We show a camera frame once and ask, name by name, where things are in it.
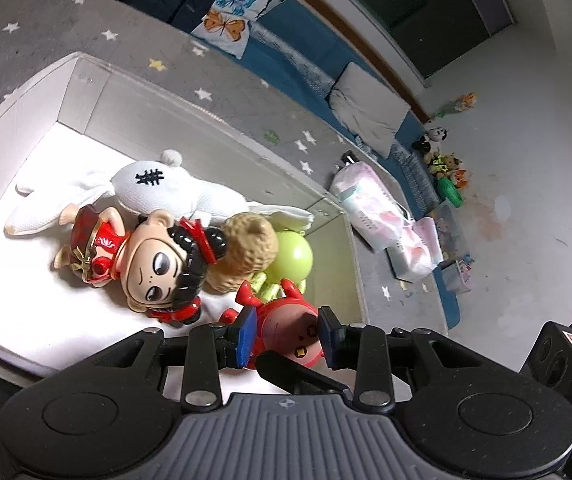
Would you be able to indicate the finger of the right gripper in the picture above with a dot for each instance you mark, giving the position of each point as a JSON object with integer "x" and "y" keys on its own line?
{"x": 297, "y": 379}

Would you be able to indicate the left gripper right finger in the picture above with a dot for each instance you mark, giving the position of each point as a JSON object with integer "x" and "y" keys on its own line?
{"x": 364, "y": 349}

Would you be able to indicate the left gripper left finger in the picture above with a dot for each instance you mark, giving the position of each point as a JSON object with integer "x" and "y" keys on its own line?
{"x": 212, "y": 348}

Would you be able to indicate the red round robot toy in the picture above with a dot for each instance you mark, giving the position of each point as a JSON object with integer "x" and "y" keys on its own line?
{"x": 287, "y": 325}

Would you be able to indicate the red-dressed doll figure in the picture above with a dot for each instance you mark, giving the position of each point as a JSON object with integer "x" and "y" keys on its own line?
{"x": 161, "y": 265}

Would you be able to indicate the beige peanut toy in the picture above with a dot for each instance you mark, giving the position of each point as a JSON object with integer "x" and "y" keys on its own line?
{"x": 252, "y": 247}

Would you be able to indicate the opened pink tissue pack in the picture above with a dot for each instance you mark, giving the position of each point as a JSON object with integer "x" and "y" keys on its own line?
{"x": 416, "y": 251}

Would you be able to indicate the green octopus toy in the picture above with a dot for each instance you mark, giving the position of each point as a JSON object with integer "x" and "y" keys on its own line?
{"x": 294, "y": 262}

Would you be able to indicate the clear plastic storage box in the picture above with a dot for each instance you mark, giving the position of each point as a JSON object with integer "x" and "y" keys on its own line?
{"x": 450, "y": 233}

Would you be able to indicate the white plush toy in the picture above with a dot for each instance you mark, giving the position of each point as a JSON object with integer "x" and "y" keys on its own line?
{"x": 140, "y": 188}

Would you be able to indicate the panda plush toy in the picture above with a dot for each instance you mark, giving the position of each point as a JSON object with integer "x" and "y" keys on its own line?
{"x": 430, "y": 141}

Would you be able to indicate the grey cushion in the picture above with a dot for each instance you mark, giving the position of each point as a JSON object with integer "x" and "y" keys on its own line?
{"x": 368, "y": 108}

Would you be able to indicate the grey cardboard box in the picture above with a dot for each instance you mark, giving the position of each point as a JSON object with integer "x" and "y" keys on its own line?
{"x": 82, "y": 132}

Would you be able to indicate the dark green window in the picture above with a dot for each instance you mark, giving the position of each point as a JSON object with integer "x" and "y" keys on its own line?
{"x": 434, "y": 33}

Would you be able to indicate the butterfly print pillow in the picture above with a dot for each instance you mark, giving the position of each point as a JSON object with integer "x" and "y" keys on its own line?
{"x": 227, "y": 24}

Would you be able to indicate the green ring toy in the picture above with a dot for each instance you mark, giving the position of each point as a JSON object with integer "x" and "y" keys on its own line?
{"x": 448, "y": 191}

